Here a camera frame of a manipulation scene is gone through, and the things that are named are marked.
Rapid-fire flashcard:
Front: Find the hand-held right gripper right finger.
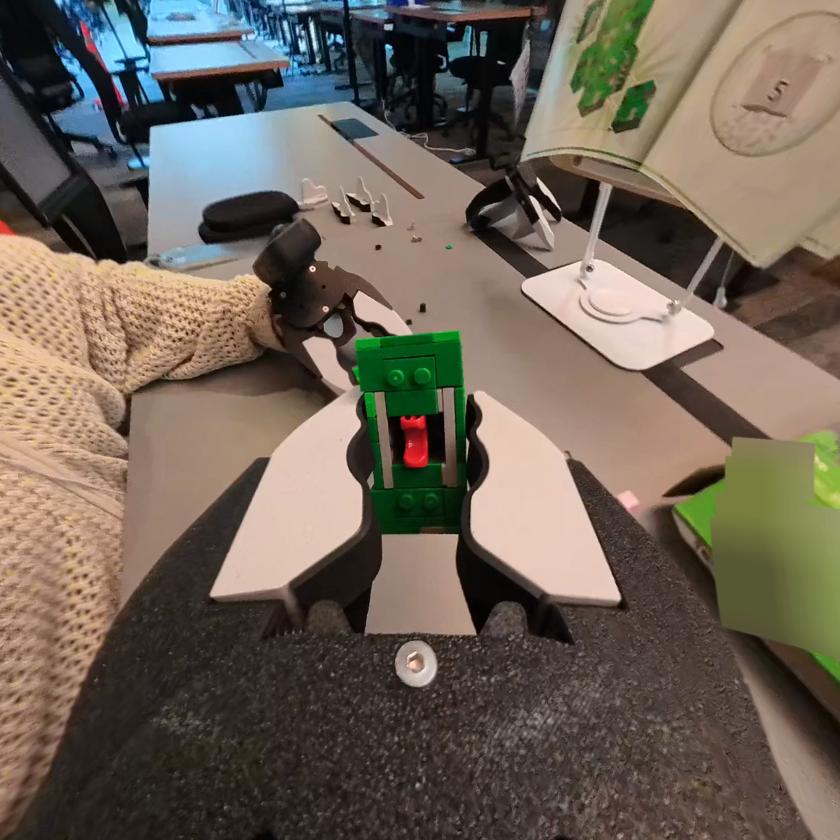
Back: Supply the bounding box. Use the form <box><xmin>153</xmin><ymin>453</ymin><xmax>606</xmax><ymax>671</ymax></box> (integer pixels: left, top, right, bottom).
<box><xmin>456</xmin><ymin>389</ymin><xmax>623</xmax><ymax>632</ymax></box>

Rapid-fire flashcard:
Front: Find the white cable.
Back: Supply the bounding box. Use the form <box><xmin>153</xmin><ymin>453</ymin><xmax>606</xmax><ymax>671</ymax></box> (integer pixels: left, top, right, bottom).
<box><xmin>387</xmin><ymin>112</ymin><xmax>476</xmax><ymax>162</ymax></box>

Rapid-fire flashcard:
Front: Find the wooden office desk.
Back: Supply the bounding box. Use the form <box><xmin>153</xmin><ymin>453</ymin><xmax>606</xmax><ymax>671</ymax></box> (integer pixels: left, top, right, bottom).
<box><xmin>150</xmin><ymin>41</ymin><xmax>291</xmax><ymax>118</ymax></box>
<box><xmin>351</xmin><ymin>3</ymin><xmax>549</xmax><ymax>158</ymax></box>
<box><xmin>146</xmin><ymin>12</ymin><xmax>256</xmax><ymax>47</ymax></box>

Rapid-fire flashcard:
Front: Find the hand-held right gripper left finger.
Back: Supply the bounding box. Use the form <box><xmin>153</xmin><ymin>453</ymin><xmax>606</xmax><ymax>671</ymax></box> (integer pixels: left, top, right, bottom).
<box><xmin>210</xmin><ymin>391</ymin><xmax>384</xmax><ymax>632</ymax></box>

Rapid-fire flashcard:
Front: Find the lego instruction booklet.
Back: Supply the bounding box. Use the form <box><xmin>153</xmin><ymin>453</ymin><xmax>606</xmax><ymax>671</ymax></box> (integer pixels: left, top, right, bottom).
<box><xmin>521</xmin><ymin>0</ymin><xmax>840</xmax><ymax>269</ymax></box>

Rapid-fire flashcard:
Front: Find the person's left forearm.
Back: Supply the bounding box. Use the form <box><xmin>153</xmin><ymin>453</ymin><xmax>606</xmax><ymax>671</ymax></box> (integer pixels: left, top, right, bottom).
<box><xmin>0</xmin><ymin>235</ymin><xmax>280</xmax><ymax>395</ymax></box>

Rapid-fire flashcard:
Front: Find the person's beige knit sweater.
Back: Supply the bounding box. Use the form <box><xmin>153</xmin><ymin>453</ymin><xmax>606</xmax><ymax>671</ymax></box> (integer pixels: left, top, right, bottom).
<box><xmin>0</xmin><ymin>374</ymin><xmax>132</xmax><ymax>837</ymax></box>

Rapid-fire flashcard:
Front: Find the black zip pouch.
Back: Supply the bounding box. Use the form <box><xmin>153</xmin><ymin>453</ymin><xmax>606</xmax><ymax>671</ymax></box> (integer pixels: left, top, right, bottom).
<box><xmin>198</xmin><ymin>190</ymin><xmax>301</xmax><ymax>244</ymax></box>

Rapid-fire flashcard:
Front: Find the spare black white gripper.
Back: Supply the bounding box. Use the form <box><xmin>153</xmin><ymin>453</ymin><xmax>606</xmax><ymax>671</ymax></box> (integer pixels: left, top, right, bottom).
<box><xmin>466</xmin><ymin>167</ymin><xmax>564</xmax><ymax>252</ymax></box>

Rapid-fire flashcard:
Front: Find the grey flat object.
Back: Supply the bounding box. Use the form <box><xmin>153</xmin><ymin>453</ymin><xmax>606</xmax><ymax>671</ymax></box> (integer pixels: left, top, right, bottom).
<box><xmin>147</xmin><ymin>243</ymin><xmax>253</xmax><ymax>271</ymax></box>

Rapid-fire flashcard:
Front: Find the white book stand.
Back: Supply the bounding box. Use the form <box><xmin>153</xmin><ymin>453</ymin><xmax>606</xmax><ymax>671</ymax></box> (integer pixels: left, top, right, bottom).
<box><xmin>521</xmin><ymin>178</ymin><xmax>728</xmax><ymax>371</ymax></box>

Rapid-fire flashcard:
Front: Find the black office chair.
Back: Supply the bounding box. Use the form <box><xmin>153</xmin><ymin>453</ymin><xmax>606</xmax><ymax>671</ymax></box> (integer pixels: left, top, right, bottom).
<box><xmin>0</xmin><ymin>0</ymin><xmax>119</xmax><ymax>155</ymax></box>
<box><xmin>389</xmin><ymin>46</ymin><xmax>451</xmax><ymax>131</ymax></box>
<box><xmin>451</xmin><ymin>56</ymin><xmax>521</xmax><ymax>131</ymax></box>

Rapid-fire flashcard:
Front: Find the green lego box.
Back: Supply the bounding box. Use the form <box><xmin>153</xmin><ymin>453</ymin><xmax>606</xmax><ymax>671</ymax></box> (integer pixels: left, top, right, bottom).
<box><xmin>671</xmin><ymin>430</ymin><xmax>840</xmax><ymax>690</ymax></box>

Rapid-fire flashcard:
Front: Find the green lego body block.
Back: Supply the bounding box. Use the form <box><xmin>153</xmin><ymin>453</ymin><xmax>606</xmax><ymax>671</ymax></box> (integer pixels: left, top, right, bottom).
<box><xmin>352</xmin><ymin>330</ymin><xmax>468</xmax><ymax>536</ymax></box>

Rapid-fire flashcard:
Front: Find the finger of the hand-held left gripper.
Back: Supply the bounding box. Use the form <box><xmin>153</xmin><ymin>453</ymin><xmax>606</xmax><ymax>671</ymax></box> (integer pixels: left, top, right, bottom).
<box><xmin>287</xmin><ymin>335</ymin><xmax>362</xmax><ymax>400</ymax></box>
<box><xmin>340</xmin><ymin>268</ymin><xmax>413</xmax><ymax>341</ymax></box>

